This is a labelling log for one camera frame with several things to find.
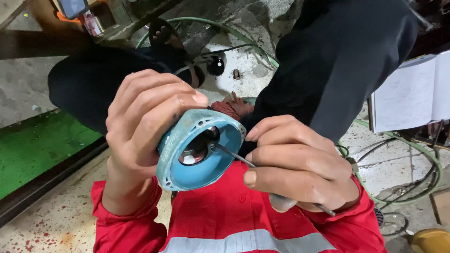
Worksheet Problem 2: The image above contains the person's left hand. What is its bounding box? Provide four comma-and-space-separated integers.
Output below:
105, 68, 210, 181

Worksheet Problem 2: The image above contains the person's right hand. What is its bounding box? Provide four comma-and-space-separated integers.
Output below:
243, 115, 361, 213

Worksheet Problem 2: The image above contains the teal motor housing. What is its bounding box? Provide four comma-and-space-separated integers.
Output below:
155, 108, 247, 192

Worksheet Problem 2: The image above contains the thin metal rod tool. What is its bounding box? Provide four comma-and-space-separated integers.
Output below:
210, 142, 337, 217

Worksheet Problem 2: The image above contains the black sandal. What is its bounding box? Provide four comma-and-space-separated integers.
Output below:
148, 18, 206, 89

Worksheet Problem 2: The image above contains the black round knob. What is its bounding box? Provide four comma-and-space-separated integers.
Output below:
206, 56, 226, 77

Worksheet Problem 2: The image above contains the person's left leg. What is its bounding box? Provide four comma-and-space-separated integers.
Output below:
47, 45, 209, 138

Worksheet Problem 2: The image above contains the person's leg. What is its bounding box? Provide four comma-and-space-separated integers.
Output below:
238, 0, 420, 159
47, 45, 209, 138

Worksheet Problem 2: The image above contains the reddish copper motor winding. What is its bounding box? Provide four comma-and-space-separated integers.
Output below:
210, 91, 255, 122

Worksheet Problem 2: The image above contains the cluttered box of items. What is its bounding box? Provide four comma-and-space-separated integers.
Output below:
80, 0, 135, 38

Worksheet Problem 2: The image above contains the phone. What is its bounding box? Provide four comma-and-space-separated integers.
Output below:
56, 0, 90, 20

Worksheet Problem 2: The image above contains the dark wooden beam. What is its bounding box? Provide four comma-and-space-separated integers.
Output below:
0, 29, 93, 61

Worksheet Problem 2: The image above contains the green mat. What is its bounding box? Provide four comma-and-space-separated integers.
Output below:
0, 108, 103, 201

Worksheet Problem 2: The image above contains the person's red coverall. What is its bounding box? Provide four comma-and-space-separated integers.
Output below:
158, 160, 340, 253

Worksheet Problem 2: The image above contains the person's right leg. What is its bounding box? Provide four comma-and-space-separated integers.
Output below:
238, 0, 420, 159

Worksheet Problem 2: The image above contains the open white notebook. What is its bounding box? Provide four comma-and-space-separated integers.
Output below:
367, 49, 450, 134

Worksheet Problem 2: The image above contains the brown cardboard piece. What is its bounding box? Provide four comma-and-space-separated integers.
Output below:
429, 189, 450, 226

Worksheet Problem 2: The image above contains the yellow object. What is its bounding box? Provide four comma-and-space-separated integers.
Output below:
409, 228, 450, 253

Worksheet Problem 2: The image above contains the thin black cable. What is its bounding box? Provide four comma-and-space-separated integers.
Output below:
200, 43, 254, 57

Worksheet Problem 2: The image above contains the black floor rail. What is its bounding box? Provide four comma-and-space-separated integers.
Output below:
0, 136, 109, 228

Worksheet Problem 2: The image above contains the small wire coil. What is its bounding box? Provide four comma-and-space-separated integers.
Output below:
379, 212, 410, 237

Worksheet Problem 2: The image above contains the bundle of black cables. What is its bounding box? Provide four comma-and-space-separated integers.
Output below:
336, 136, 442, 211

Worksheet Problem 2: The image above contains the green hose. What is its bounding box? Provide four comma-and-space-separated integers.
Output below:
135, 16, 444, 206

